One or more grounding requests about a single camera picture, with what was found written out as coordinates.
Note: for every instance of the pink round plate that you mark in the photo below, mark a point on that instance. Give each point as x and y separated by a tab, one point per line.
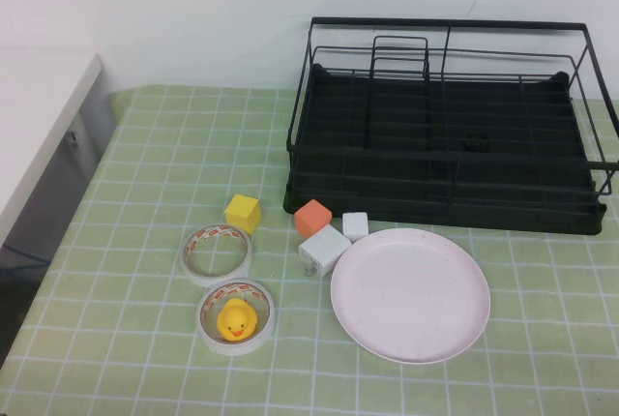
411	295

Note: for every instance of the orange cube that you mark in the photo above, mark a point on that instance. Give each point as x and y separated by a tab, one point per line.
312	217

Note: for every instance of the small white cube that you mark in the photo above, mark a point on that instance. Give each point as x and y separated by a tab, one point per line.
355	226

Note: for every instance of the white charger plug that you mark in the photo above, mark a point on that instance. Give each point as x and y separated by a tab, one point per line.
324	246

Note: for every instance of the yellow cube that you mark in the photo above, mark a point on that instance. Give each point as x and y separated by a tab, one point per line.
242	213

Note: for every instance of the white double-sided tape roll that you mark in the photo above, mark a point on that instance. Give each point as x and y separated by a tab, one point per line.
232	348
217	279

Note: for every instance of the yellow rubber duck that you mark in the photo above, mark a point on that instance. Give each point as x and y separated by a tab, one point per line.
235	319

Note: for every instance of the green checked tablecloth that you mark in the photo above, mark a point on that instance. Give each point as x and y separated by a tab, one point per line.
145	169

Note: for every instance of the black plastic drip tray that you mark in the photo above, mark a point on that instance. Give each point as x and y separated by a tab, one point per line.
532	215

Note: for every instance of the small metal cabinet latch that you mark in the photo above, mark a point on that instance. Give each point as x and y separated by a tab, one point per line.
73	138

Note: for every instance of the white side cabinet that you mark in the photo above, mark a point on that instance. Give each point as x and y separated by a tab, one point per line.
38	111

